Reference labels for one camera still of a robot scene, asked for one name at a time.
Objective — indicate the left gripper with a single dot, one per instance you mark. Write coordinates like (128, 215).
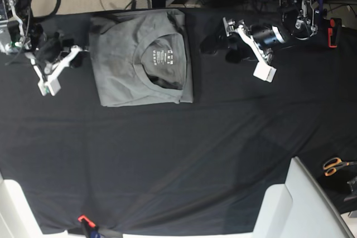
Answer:
(297, 19)

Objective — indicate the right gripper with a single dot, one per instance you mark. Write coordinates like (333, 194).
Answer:
(20, 31)

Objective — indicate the grey T-shirt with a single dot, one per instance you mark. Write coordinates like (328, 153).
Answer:
(141, 58)

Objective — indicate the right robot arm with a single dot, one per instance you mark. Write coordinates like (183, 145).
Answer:
(46, 50)

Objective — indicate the red black clamp right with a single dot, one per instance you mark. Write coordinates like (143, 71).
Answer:
(334, 31)

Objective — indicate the black table cloth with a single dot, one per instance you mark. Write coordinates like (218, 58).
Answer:
(187, 169)

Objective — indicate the white box left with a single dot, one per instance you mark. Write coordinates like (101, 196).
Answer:
(17, 219)

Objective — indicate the white box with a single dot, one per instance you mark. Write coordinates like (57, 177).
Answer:
(299, 208)
(17, 219)

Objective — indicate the white box right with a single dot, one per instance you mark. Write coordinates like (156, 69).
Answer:
(299, 208)

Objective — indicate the red blue clamp bottom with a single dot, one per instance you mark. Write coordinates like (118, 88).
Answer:
(89, 228)

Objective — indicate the black object right edge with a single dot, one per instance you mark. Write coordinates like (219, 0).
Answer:
(352, 185)

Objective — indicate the blue clamp on frame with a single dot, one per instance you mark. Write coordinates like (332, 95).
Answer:
(320, 8)

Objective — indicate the orange handled scissors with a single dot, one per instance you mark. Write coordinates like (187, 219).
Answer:
(335, 164)

